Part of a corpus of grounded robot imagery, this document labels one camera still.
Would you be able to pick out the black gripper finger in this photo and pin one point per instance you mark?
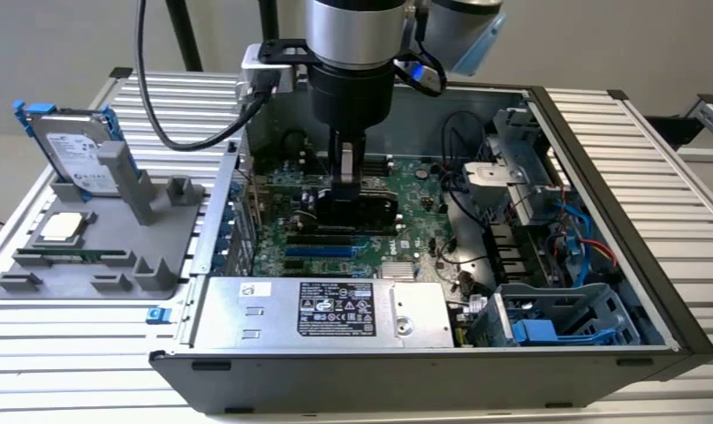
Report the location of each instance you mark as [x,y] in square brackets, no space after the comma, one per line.
[335,163]

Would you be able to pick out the green Nvidia graphics card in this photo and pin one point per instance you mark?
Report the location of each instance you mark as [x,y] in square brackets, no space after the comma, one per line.
[362,209]

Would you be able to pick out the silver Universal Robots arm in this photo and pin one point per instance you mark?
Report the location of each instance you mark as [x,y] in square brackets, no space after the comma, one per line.
[350,31]

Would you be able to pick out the black RAM slot bank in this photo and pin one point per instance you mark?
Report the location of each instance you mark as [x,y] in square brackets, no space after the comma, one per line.
[381,164]

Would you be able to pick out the silver coin cell battery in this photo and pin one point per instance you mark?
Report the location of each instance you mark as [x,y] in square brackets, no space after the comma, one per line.
[422,171]

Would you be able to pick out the green RAM stick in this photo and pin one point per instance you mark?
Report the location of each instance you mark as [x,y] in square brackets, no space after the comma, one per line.
[343,229]
[96,255]

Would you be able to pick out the green Dell motherboard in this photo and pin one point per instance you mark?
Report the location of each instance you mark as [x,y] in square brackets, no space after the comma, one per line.
[414,207]

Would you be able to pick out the black expansion slot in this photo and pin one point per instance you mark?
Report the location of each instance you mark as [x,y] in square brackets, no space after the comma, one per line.
[321,240]

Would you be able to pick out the blue expansion slot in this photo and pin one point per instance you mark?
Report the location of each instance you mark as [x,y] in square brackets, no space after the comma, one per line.
[321,252]

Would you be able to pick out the black stand pole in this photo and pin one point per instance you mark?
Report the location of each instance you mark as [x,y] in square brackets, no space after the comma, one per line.
[184,40]
[270,17]

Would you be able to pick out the silver finned heat sink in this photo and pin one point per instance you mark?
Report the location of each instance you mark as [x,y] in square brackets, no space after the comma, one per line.
[399,270]

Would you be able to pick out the grey metal drive cage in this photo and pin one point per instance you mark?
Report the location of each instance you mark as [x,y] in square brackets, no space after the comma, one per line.
[533,194]

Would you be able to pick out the silver power supply unit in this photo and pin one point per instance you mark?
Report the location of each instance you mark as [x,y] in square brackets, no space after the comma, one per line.
[262,318]

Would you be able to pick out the hard disk in blue carrier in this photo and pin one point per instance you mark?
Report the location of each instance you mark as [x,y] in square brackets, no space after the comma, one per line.
[72,150]

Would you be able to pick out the small blue plastic clip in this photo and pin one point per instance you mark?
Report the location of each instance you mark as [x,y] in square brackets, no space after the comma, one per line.
[155,315]

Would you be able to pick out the silver CPU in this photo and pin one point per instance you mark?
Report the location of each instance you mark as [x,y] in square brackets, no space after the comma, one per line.
[64,226]

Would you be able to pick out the open black PC case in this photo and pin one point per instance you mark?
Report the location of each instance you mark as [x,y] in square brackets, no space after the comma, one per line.
[391,380]

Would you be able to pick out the grey disk bay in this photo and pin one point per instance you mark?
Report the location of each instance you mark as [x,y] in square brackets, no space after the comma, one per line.
[568,300]

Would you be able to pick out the grey plastic parts rack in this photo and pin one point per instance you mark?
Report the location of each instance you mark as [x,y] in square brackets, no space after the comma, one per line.
[67,276]

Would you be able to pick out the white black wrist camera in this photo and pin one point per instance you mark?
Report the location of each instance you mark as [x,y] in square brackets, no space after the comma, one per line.
[423,77]

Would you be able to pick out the silver box wrist camera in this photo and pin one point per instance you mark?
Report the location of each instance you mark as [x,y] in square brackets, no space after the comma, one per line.
[267,67]

